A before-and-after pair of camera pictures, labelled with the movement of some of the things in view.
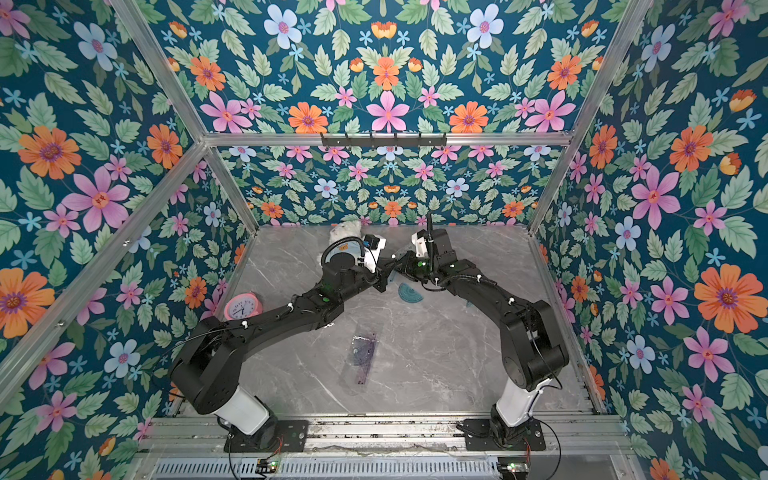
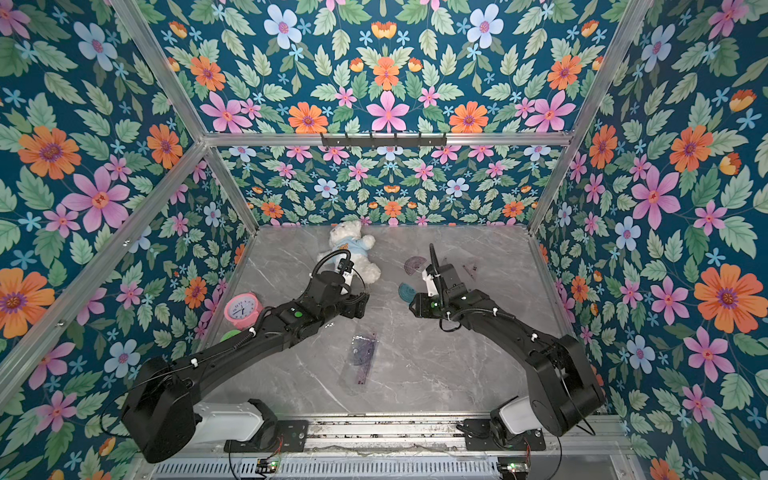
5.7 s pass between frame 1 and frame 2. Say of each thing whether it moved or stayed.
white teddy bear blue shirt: stayed
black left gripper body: moved
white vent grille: stayed
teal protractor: stayed
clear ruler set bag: stayed
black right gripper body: moved
